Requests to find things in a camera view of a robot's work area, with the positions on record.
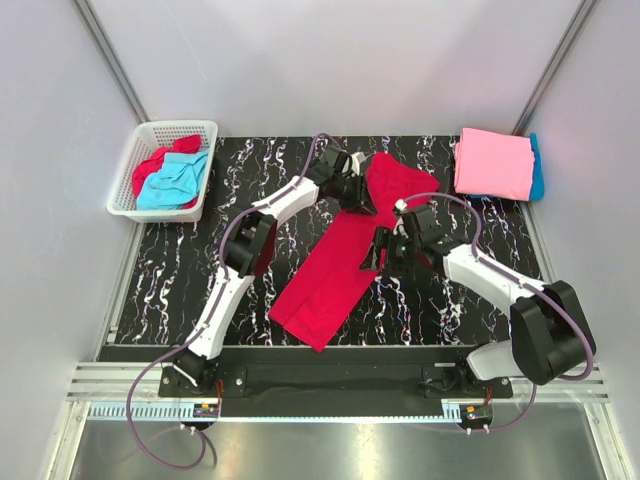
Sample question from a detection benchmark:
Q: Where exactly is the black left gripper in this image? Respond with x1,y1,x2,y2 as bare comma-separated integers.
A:
330,172,376,216

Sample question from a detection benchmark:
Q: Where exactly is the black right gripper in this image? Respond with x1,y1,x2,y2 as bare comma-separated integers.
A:
358,226,421,279

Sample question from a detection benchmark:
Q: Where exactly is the red t-shirt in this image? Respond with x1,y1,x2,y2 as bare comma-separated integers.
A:
269,153,440,352
131,133,203,209

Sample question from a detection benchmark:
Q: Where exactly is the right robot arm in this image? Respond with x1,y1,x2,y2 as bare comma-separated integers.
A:
360,206,596,397

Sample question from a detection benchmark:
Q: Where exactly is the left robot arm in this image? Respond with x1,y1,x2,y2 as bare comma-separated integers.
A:
172,145,377,396

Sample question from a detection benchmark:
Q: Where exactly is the folded pink t-shirt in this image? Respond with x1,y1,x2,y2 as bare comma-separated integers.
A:
453,127,536,202

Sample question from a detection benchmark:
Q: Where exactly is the folded blue t-shirt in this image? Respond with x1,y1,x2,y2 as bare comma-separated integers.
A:
467,132,546,202

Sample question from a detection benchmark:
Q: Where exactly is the red t-shirt in basket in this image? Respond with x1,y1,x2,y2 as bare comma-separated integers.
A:
131,133,203,209

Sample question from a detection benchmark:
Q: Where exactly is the light blue t-shirt in basket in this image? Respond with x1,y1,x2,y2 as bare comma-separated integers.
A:
136,149,210,211

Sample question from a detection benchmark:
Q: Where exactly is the white plastic laundry basket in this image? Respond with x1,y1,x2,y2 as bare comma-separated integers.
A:
107,120,218,223

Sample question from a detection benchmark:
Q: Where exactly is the right controller board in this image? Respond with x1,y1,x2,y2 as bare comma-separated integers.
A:
465,405,493,421

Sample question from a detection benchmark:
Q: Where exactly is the controller board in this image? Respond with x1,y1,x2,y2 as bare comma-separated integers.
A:
465,405,493,421
193,403,220,418

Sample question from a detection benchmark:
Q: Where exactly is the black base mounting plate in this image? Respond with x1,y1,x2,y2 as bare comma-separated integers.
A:
159,346,513,421

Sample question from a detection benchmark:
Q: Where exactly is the left controller board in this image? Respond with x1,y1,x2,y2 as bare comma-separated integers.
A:
193,403,220,418

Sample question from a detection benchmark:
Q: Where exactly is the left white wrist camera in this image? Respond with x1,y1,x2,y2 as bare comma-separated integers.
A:
346,152,370,175

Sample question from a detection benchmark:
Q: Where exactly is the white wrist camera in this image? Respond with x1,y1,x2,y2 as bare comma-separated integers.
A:
346,152,370,175
392,199,408,238

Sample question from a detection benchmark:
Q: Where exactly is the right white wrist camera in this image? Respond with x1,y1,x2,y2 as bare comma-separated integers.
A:
392,199,408,238

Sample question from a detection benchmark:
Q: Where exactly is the left aluminium corner post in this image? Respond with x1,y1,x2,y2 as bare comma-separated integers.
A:
70,0,150,124

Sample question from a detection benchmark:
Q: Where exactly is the aluminium corner post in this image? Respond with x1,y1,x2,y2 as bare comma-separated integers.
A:
511,0,600,135
70,0,150,124

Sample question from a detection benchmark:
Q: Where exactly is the right aluminium corner post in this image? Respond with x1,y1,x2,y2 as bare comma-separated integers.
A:
511,0,600,135

